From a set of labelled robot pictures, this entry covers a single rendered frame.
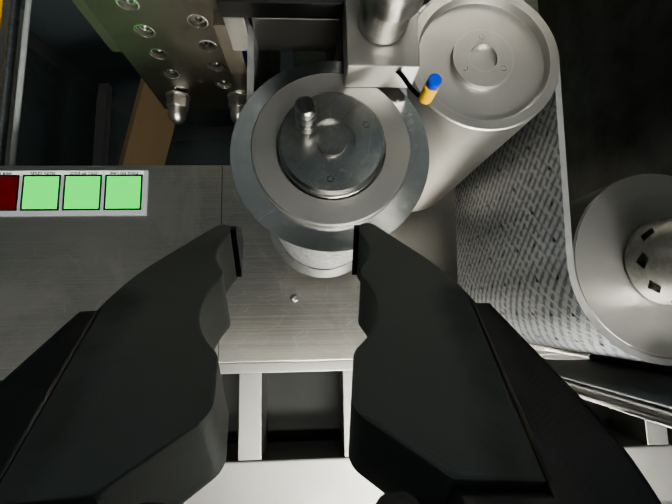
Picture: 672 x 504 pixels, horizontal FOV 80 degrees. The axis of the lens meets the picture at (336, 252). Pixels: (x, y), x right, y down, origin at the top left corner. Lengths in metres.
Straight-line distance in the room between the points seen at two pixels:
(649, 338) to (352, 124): 0.27
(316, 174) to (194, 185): 0.40
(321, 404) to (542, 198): 0.48
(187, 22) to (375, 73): 0.32
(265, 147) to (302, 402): 0.49
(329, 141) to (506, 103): 0.15
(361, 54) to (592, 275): 0.23
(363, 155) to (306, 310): 0.36
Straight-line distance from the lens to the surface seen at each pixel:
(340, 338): 0.61
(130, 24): 0.59
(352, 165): 0.28
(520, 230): 0.41
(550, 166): 0.37
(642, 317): 0.38
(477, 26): 0.38
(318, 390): 0.70
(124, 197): 0.69
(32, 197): 0.75
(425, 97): 0.28
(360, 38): 0.31
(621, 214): 0.38
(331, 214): 0.28
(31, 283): 0.74
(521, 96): 0.37
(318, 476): 0.66
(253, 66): 0.35
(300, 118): 0.27
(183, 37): 0.59
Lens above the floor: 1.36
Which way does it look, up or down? 8 degrees down
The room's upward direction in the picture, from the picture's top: 179 degrees clockwise
